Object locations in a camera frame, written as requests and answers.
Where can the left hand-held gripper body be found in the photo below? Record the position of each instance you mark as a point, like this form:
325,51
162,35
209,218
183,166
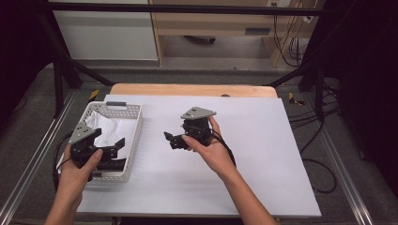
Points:
83,146

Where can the black object under desk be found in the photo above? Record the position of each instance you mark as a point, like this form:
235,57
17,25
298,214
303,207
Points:
200,39

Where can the wooden table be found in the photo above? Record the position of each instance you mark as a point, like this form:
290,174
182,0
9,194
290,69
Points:
187,90

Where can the grey label plate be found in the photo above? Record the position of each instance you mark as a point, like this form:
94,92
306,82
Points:
257,31

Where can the black metal crossbar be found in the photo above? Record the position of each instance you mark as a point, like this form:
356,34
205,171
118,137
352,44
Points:
187,8

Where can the aluminium floor rail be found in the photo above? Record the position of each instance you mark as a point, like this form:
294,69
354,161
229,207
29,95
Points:
34,162
341,162

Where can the white shorts with black waistband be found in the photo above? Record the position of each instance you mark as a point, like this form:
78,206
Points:
115,128

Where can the black metal stand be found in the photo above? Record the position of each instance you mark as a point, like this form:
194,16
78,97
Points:
318,90
58,90

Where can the yellow black tape marker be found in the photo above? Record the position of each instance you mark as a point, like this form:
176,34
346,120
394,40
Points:
294,98
94,94

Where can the white perforated plastic basket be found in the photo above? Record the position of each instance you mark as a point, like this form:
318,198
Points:
125,109

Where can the person's left hand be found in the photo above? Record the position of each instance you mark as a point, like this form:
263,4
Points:
73,178

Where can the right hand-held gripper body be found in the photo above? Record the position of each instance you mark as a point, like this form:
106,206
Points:
197,128

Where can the light wooden desk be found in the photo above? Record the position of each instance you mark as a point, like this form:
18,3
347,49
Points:
212,25

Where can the black curtain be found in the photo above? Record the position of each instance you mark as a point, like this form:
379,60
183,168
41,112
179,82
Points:
18,47
366,78

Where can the white cabinet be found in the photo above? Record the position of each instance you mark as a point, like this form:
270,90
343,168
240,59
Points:
106,37

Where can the person's right hand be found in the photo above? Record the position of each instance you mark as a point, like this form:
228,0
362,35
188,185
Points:
216,156

